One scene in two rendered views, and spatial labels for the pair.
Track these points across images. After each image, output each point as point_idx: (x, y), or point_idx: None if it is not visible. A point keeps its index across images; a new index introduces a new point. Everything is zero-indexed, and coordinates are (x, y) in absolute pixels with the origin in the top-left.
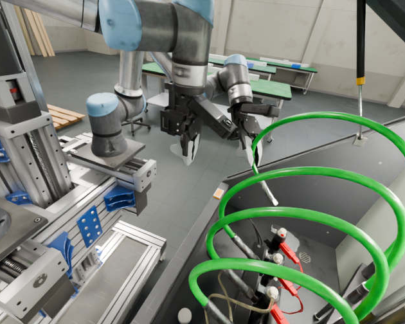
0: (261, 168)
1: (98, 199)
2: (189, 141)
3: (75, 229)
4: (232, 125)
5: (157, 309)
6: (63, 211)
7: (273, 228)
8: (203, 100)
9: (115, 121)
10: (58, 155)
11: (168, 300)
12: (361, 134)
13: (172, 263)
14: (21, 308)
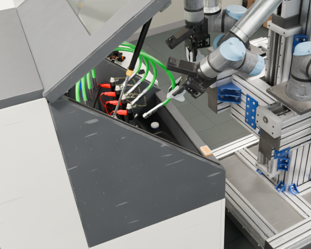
0: (185, 148)
1: (261, 102)
2: (186, 47)
3: (245, 98)
4: (167, 41)
5: (159, 98)
6: (250, 83)
7: (135, 107)
8: (186, 28)
9: (294, 65)
10: (280, 59)
11: (164, 113)
12: (113, 114)
13: (174, 108)
14: None
